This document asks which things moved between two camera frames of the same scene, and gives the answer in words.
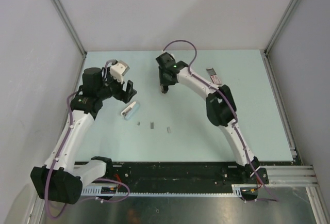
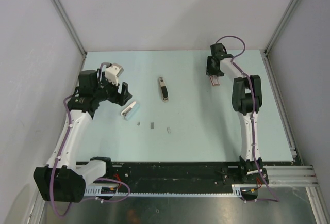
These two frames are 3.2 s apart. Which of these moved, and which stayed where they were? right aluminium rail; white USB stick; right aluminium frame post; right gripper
Moved: right gripper
Stayed: right aluminium rail; white USB stick; right aluminium frame post
